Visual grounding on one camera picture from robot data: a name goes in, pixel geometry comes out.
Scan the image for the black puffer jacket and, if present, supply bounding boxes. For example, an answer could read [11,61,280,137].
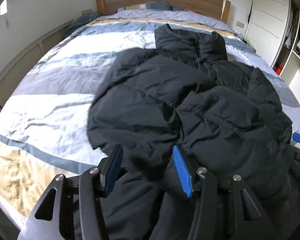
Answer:
[87,25,300,239]

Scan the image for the hanging clothes in wardrobe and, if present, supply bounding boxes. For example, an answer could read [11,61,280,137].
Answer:
[283,8,300,57]

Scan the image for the red object in wardrobe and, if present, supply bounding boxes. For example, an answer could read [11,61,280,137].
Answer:
[275,63,285,76]

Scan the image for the striped duvet on bed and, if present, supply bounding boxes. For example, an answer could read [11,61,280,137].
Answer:
[0,10,300,228]

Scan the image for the white wardrobe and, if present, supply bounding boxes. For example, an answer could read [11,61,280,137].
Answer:
[245,0,300,105]

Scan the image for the beige radiator cover cabinet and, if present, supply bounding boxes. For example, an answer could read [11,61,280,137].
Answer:
[0,21,72,112]

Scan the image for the blue-grey cloth beside bed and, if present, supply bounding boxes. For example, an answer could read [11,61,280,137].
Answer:
[64,12,101,37]

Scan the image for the striped pillow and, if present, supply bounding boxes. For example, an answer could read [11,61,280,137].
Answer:
[116,1,186,12]

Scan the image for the window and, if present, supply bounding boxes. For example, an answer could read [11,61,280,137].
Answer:
[0,0,8,16]

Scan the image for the wall socket plate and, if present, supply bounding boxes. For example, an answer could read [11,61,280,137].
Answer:
[236,21,245,28]

